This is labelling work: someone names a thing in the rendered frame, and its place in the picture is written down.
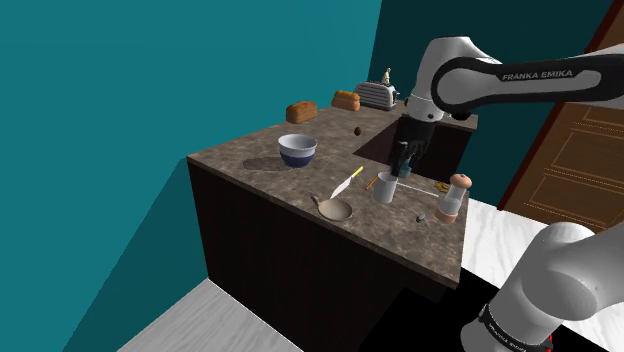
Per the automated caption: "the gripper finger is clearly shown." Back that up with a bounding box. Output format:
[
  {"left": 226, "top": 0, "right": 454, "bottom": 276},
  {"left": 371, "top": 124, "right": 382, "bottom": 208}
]
[
  {"left": 389, "top": 139, "right": 409, "bottom": 178},
  {"left": 407, "top": 141, "right": 428, "bottom": 173}
]

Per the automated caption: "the white cup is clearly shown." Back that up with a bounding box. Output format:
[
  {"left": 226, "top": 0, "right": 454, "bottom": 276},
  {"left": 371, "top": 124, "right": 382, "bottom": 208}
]
[{"left": 372, "top": 171, "right": 399, "bottom": 204}]

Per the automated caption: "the thin white stick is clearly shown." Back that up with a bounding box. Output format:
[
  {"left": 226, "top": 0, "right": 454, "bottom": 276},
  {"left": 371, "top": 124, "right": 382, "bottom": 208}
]
[{"left": 396, "top": 182, "right": 440, "bottom": 198}]

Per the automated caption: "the silver toaster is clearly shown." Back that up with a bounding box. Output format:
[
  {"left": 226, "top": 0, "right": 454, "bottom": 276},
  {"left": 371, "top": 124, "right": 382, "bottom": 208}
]
[{"left": 354, "top": 80, "right": 400, "bottom": 112}]

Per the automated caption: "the clear and wooden pepper grinder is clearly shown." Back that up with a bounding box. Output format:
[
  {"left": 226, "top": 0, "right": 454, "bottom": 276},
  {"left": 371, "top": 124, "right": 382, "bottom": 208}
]
[{"left": 434, "top": 173, "right": 473, "bottom": 225}]

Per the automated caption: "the brown bread loaf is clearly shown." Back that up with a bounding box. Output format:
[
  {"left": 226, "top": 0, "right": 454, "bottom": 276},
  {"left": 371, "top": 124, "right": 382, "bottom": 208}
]
[
  {"left": 285, "top": 100, "right": 319, "bottom": 125},
  {"left": 331, "top": 89, "right": 362, "bottom": 113}
]

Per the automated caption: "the small beige pan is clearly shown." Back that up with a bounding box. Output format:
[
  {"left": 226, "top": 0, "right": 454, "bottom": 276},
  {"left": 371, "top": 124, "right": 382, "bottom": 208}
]
[{"left": 310, "top": 195, "right": 354, "bottom": 223}]

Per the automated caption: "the white and blue bowl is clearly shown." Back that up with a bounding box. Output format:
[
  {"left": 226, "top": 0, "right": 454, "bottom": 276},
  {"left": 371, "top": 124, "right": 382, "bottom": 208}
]
[{"left": 277, "top": 133, "right": 319, "bottom": 169}]

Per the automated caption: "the dark kitchen counter cabinet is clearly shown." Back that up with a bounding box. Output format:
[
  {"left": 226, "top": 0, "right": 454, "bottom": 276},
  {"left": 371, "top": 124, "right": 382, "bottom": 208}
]
[{"left": 186, "top": 99, "right": 479, "bottom": 352}]

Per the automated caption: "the brown wooden door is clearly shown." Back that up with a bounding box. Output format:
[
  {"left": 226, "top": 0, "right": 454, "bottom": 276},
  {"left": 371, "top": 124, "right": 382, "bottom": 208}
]
[{"left": 497, "top": 0, "right": 624, "bottom": 234}]

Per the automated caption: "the yellow handled knife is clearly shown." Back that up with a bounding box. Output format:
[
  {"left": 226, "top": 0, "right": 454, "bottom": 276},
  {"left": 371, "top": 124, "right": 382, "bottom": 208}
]
[{"left": 329, "top": 165, "right": 365, "bottom": 200}]

